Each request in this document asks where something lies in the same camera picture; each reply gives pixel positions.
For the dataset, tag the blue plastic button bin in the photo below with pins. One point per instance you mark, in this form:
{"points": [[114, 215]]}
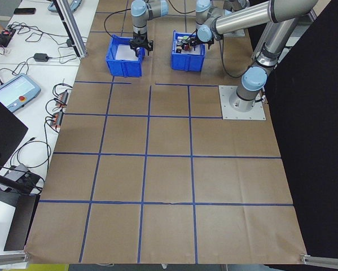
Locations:
{"points": [[187, 63]]}

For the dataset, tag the blue plastic capacitor bin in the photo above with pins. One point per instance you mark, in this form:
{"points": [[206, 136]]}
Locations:
{"points": [[123, 69]]}

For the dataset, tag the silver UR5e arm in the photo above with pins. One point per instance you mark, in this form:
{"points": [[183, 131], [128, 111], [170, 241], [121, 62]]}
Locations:
{"points": [[256, 16], [157, 7]]}

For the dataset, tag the green white push button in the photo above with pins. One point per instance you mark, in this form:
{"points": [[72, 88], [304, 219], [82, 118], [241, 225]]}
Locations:
{"points": [[182, 37]]}

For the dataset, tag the teach pendant with red button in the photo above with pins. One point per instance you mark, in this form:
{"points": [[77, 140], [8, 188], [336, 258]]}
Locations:
{"points": [[16, 90]]}

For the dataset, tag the blue grey teach pendant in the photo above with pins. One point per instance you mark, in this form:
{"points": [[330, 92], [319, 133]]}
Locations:
{"points": [[77, 4]]}

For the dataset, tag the white desk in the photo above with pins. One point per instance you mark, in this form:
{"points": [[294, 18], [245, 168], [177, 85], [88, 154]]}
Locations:
{"points": [[61, 73]]}

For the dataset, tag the black power adapter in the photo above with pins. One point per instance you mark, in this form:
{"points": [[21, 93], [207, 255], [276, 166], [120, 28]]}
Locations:
{"points": [[41, 57]]}

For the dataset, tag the black smartphone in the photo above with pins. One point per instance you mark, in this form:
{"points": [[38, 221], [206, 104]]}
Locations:
{"points": [[24, 11]]}

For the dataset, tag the black handheld device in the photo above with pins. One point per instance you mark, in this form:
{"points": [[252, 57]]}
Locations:
{"points": [[0, 39]]}

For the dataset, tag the black monitor panel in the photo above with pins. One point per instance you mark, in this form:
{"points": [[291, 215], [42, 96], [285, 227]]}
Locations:
{"points": [[2, 132]]}

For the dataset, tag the grey stand plate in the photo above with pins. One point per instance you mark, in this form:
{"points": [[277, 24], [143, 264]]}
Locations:
{"points": [[15, 171]]}

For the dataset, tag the white square base plate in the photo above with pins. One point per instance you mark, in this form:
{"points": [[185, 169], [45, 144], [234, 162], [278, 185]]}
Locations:
{"points": [[236, 33], [225, 113]]}

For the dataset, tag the aluminium frame profile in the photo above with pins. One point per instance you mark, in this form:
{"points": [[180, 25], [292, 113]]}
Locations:
{"points": [[326, 261], [8, 258], [72, 34]]}

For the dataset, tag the black frame cover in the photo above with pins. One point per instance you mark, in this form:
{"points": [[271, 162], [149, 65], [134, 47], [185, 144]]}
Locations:
{"points": [[312, 141]]}

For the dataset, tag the black stand base plate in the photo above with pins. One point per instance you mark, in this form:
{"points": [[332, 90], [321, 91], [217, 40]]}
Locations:
{"points": [[19, 226]]}

